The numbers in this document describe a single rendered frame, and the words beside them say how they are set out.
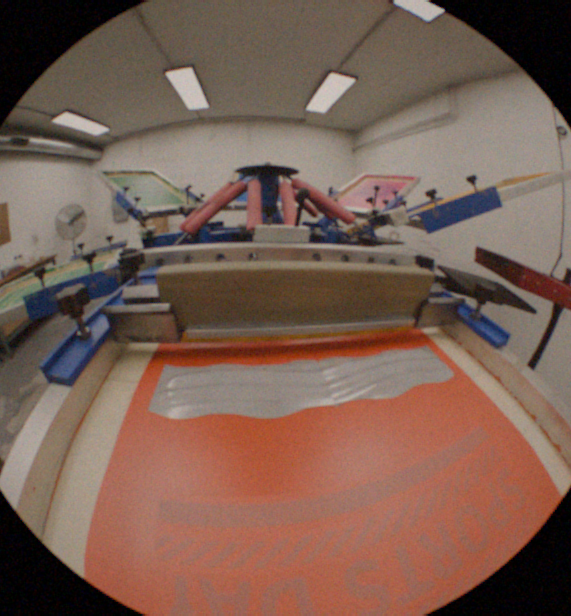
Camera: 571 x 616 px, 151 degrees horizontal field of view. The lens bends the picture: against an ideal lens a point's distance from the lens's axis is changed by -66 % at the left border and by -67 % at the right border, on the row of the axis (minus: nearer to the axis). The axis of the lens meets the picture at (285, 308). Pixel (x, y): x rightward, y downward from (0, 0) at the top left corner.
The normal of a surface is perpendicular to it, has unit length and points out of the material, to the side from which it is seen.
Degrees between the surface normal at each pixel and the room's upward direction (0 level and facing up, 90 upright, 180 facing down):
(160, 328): 90
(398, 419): 0
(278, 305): 90
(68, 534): 0
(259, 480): 0
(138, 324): 90
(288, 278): 90
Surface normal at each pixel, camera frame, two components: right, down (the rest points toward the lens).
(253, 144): 0.15, 0.44
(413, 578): 0.04, -0.90
